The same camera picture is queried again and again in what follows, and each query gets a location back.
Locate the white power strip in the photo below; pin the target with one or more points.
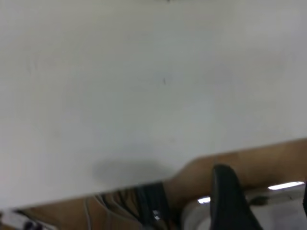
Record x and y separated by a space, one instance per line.
14 219

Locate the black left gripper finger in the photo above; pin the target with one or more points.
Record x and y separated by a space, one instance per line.
227 201

